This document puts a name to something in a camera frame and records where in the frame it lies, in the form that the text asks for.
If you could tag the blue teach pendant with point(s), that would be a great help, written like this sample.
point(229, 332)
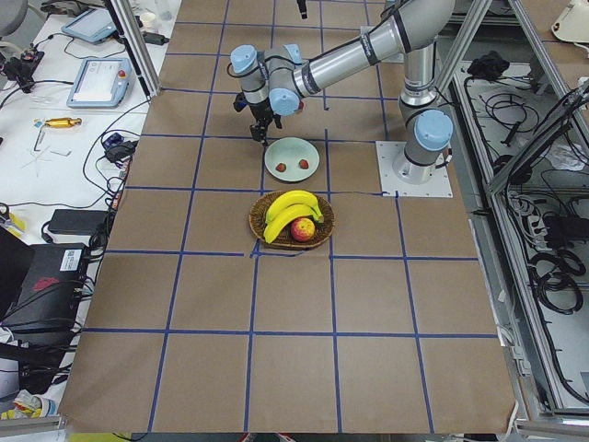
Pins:
point(100, 83)
point(92, 26)

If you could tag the yellow handled tool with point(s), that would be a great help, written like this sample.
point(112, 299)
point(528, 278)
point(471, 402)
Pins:
point(63, 123)

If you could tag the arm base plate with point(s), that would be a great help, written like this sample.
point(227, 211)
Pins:
point(399, 177)

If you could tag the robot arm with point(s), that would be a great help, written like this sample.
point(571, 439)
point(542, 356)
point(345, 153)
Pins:
point(273, 83)

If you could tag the red yellow apple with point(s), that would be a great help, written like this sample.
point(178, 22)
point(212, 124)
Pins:
point(303, 229)

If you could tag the white cup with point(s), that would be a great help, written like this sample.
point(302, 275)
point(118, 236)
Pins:
point(149, 22)

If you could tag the black computer case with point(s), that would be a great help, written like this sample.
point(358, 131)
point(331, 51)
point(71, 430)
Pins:
point(41, 284)

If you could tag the black power brick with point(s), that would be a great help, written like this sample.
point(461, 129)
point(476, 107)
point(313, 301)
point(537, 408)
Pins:
point(76, 222)

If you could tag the aluminium frame post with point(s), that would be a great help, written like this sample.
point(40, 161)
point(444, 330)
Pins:
point(133, 41)

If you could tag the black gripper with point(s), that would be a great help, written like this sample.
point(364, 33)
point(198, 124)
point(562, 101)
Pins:
point(259, 112)

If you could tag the woven wicker basket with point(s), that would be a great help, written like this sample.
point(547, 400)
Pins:
point(285, 241)

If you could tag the yellow banana bunch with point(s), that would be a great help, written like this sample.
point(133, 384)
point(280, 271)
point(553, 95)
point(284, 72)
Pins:
point(288, 207)

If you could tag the light green plate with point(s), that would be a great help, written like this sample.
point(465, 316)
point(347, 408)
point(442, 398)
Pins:
point(290, 150)

